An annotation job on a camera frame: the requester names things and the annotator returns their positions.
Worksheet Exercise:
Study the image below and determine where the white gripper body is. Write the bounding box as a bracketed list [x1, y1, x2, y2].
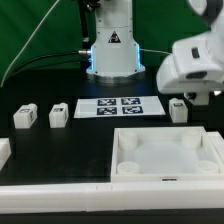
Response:
[156, 33, 224, 105]

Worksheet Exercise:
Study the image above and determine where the white square table top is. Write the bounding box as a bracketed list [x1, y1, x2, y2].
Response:
[111, 126, 224, 182]

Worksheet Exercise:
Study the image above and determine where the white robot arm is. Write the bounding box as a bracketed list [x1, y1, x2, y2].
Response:
[84, 0, 224, 105]

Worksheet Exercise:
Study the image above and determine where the sheet with four markers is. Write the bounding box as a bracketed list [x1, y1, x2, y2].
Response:
[74, 96, 165, 118]

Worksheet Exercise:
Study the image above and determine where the white right fence block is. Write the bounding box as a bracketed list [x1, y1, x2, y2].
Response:
[208, 132, 224, 160]

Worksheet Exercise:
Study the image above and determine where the white fence block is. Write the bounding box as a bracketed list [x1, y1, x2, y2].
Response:
[208, 132, 224, 160]
[0, 138, 11, 171]

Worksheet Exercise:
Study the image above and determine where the green backdrop curtain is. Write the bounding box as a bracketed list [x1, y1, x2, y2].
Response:
[0, 0, 224, 88]

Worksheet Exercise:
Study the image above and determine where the white left fence block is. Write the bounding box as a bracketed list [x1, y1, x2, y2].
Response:
[0, 138, 11, 171]

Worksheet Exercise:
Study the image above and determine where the white front fence bar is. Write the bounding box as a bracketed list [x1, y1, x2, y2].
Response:
[0, 181, 224, 214]

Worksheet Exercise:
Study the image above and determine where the black cable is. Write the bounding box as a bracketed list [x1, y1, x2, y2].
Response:
[13, 49, 92, 76]

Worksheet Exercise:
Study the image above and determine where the white thin cable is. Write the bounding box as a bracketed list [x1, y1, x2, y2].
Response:
[0, 0, 62, 88]

